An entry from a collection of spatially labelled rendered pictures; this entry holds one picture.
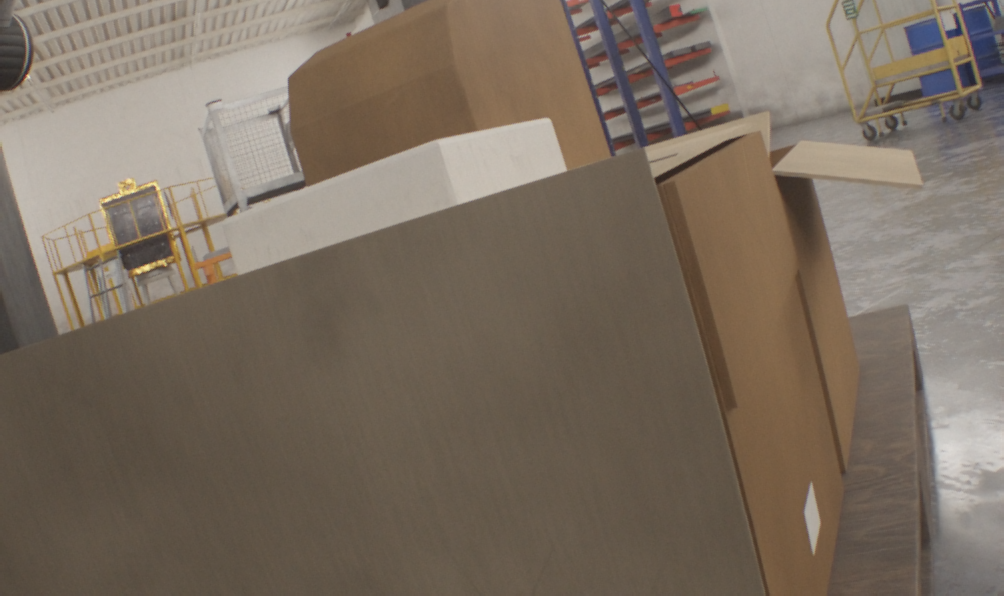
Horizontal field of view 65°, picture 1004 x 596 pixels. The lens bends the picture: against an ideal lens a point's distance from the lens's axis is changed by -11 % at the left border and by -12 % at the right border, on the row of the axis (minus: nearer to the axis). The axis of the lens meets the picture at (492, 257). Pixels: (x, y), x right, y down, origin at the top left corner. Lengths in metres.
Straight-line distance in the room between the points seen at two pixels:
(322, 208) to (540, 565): 0.40
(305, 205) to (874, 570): 0.65
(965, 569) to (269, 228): 0.87
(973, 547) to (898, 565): 0.30
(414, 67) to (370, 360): 0.72
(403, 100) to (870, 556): 0.86
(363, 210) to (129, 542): 0.38
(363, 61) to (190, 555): 0.80
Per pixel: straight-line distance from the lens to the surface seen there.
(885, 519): 0.95
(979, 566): 1.11
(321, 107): 1.36
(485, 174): 0.82
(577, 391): 0.57
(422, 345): 0.59
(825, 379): 1.03
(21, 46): 2.25
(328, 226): 0.84
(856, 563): 0.89
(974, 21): 10.81
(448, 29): 1.26
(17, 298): 1.88
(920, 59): 6.96
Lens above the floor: 0.60
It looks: 5 degrees down
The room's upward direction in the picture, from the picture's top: 18 degrees counter-clockwise
